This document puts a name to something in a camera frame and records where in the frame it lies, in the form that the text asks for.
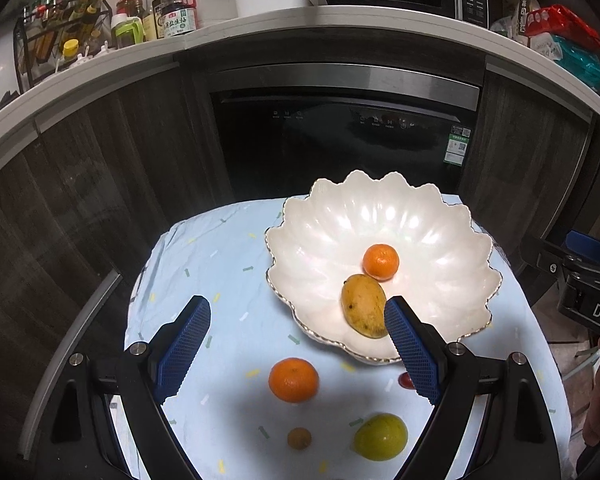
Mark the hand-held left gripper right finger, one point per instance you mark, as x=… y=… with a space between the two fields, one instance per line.
x=412 y=350

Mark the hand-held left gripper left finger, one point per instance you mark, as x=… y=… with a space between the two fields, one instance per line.
x=185 y=350

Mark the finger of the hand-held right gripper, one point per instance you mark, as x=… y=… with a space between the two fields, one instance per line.
x=545 y=255
x=587 y=247

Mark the green apple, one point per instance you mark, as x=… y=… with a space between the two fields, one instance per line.
x=380 y=436

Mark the white scalloped bowl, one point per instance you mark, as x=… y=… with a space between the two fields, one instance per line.
x=380 y=220

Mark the brown longan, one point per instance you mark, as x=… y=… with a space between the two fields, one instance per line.
x=298 y=438

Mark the red date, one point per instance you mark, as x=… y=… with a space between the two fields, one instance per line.
x=406 y=381

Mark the yellow mango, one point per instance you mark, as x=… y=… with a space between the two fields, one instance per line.
x=362 y=310

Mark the light blue printed tablecloth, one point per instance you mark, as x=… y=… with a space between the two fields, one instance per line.
x=230 y=270

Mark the small orange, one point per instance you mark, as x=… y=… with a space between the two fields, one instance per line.
x=380 y=261

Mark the dark wood cabinet door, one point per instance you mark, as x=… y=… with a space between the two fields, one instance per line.
x=105 y=185
x=525 y=160

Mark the large orange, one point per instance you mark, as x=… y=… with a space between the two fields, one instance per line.
x=293 y=380

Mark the green white label sticker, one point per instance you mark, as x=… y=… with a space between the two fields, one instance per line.
x=457 y=144

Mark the black built-in dishwasher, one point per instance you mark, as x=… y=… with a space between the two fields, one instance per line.
x=330 y=150

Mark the white food packet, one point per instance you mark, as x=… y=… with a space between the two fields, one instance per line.
x=522 y=12

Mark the white kitchen countertop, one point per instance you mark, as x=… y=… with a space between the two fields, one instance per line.
x=330 y=22

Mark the yellow lid jar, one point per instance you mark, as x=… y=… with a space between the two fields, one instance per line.
x=70 y=49

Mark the green white plastic container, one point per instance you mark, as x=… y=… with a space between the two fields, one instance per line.
x=127 y=31

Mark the small white cap bottle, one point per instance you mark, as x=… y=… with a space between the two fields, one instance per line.
x=148 y=17

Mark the dark sauce bottle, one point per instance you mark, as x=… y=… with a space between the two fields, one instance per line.
x=158 y=15

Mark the large soy sauce bottle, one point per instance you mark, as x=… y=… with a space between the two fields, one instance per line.
x=180 y=10

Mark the red lid jar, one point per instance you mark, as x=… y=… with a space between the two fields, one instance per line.
x=127 y=6

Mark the yellow cap oil bottle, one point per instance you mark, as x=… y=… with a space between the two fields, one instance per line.
x=84 y=12
x=98 y=7

